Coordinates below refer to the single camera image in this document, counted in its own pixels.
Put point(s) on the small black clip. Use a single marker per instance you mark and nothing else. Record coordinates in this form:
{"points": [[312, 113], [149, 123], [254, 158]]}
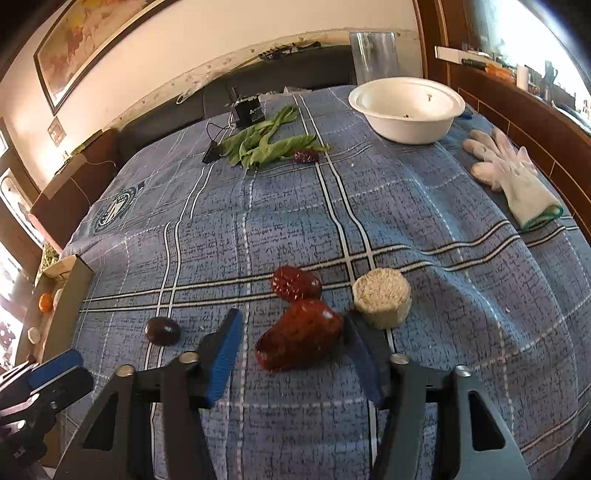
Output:
{"points": [[212, 153]]}

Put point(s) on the orange packet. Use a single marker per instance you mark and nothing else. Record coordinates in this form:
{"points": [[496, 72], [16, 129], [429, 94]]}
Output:
{"points": [[501, 72]]}

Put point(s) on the clear glass cup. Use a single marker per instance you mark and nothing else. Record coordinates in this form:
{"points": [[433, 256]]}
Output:
{"points": [[374, 57]]}

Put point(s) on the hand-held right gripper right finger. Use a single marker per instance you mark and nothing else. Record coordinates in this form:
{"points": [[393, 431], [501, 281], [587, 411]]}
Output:
{"points": [[364, 360]]}

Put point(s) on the white bowl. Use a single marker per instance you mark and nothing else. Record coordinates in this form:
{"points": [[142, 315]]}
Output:
{"points": [[406, 124]]}

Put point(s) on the round-ended sugarcane piece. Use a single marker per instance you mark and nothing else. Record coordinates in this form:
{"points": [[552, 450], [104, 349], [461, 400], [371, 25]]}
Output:
{"points": [[382, 297]]}

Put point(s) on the cardboard box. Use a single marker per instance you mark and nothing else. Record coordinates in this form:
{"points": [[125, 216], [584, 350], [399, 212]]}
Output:
{"points": [[76, 286]]}

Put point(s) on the wall socket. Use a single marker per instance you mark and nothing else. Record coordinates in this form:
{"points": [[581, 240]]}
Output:
{"points": [[56, 131]]}

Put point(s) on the green leafy vegetable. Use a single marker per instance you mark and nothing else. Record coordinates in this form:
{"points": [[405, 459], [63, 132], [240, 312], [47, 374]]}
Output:
{"points": [[263, 150]]}

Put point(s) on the medium red date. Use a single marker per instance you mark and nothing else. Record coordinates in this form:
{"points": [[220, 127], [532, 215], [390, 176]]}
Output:
{"points": [[300, 337]]}

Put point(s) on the black electronic device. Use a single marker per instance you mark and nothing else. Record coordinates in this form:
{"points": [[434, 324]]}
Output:
{"points": [[248, 113]]}

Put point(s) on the white paper roll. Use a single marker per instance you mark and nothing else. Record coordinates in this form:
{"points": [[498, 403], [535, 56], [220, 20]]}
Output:
{"points": [[522, 77]]}

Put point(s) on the framed wall picture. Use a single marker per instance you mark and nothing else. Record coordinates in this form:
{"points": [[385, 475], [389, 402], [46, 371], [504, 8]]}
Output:
{"points": [[78, 46]]}

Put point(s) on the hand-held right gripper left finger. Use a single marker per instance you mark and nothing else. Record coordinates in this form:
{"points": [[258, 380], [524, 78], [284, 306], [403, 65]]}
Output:
{"points": [[226, 355]]}

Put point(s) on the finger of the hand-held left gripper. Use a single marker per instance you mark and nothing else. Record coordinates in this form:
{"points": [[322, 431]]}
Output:
{"points": [[74, 390], [55, 364]]}

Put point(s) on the white work glove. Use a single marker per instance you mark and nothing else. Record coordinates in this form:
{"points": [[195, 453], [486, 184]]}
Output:
{"points": [[517, 184]]}

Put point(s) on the dark sofa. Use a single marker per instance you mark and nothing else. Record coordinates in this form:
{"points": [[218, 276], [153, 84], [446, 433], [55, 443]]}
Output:
{"points": [[184, 106]]}

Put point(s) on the white flat box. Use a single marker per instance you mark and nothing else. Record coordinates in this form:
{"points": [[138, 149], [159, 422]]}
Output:
{"points": [[450, 52]]}

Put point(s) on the wooden cabinet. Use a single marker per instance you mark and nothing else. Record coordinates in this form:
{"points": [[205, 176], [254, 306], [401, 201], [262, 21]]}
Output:
{"points": [[531, 120]]}

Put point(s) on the dark round fruit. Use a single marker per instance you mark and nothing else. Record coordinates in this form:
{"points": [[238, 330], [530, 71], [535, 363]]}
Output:
{"points": [[162, 331]]}

